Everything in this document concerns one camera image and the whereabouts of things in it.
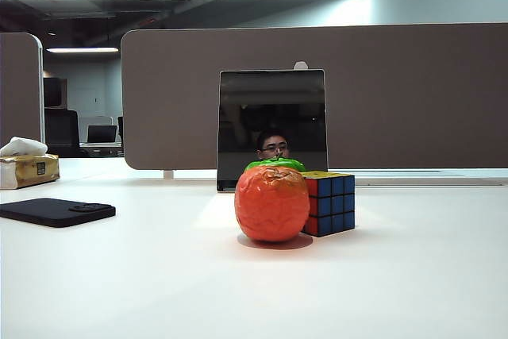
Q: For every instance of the green toy apple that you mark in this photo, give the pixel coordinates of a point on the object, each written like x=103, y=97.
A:
x=274, y=164

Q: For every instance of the orange toy fruit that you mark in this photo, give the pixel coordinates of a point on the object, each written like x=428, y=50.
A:
x=272, y=206

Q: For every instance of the Rubik's cube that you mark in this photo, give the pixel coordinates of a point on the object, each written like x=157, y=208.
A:
x=333, y=206

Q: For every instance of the rectangular standing mirror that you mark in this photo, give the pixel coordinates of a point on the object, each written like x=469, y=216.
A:
x=272, y=109

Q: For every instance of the white tape piece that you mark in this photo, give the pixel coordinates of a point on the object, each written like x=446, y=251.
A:
x=301, y=64

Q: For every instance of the wide brown desk partition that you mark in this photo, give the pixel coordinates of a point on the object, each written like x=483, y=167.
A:
x=397, y=97

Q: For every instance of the open laptop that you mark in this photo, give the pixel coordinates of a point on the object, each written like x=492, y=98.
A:
x=102, y=133

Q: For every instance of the black office chair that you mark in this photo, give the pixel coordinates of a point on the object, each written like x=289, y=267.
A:
x=61, y=132

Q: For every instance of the short ceiling light strip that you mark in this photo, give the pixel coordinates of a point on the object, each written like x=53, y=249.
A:
x=83, y=49

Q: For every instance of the dark storage cabinet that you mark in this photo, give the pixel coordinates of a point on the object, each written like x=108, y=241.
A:
x=55, y=93

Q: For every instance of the black smartphone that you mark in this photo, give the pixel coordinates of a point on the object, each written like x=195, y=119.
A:
x=55, y=212

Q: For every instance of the yellow tissue pack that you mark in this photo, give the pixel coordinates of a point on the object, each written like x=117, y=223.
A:
x=28, y=168

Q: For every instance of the narrow brown desk partition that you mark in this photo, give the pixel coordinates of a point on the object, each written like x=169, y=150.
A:
x=20, y=89

